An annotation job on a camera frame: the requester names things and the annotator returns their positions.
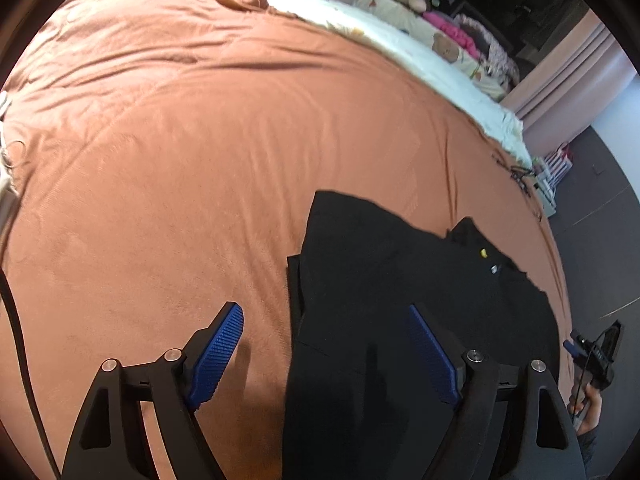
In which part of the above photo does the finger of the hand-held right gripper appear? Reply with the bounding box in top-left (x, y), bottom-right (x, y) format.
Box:
top-left (562, 329), bottom-right (591, 359)

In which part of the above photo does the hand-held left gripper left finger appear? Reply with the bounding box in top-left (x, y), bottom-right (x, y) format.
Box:
top-left (60, 301), bottom-right (246, 480)

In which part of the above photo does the person's right hand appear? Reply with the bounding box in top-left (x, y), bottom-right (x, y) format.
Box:
top-left (567, 385), bottom-right (604, 433)

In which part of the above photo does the black long-sleeved shirt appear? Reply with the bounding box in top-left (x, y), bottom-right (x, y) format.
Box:
top-left (282, 190), bottom-right (573, 480)

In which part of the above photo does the pink cloth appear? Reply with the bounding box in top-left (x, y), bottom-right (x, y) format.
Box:
top-left (422, 10), bottom-right (476, 51)

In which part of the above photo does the pink striped gift bag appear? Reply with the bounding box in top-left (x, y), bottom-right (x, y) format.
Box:
top-left (545, 144), bottom-right (576, 181)

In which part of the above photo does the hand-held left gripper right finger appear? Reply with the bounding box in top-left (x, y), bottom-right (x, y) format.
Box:
top-left (406, 303), bottom-right (588, 480)

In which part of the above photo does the pink curtain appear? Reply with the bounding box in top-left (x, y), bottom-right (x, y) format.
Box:
top-left (500, 7), bottom-right (636, 133)

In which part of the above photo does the thick black cable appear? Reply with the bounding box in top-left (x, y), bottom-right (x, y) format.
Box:
top-left (0, 270), bottom-right (63, 480)

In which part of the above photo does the orange-brown bed blanket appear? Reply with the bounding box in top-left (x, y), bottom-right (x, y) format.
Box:
top-left (0, 0), bottom-right (573, 480)

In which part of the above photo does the bear print bedding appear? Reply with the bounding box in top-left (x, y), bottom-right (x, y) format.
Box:
top-left (352, 0), bottom-right (508, 103)

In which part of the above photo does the white quilt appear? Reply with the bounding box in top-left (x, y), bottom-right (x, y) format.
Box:
top-left (220, 0), bottom-right (533, 168)

